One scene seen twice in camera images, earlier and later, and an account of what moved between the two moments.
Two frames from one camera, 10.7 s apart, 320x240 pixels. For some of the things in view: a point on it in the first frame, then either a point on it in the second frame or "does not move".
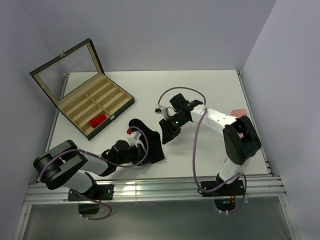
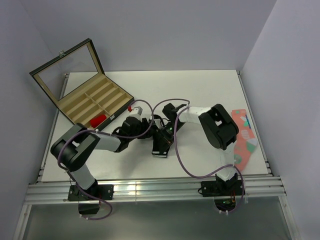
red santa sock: [96, 120] does not move
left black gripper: [139, 152] -> [144, 125]
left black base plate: [95, 192] does not move
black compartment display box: [75, 81] does not move
